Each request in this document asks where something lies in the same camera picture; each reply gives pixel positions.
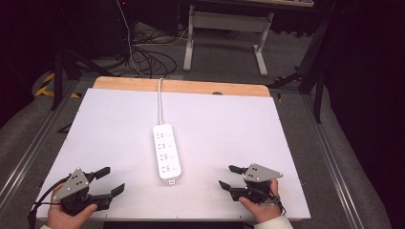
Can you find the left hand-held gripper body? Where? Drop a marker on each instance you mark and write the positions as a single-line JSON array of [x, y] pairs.
[[74, 187]]

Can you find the black metal stand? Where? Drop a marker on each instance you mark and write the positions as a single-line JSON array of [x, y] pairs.
[[57, 79], [318, 95]]

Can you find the aluminium floor rail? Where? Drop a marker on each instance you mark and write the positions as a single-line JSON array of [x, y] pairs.
[[28, 149], [331, 165]]

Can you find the white board table cover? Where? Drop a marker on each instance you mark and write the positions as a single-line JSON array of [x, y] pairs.
[[223, 127]]

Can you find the person's right hand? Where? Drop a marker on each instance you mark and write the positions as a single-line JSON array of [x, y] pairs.
[[266, 211]]

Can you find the white metal frame desk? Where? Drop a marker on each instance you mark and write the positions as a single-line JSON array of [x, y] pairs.
[[229, 21]]

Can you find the white power strip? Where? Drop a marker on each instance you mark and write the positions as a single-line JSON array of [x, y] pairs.
[[166, 152]]

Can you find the yellow black floor tape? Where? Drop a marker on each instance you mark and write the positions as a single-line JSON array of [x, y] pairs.
[[44, 90]]

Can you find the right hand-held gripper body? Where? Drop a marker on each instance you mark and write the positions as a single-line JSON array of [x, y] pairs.
[[259, 174]]

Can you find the person's left hand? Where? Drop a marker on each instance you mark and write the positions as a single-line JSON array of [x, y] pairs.
[[63, 221]]

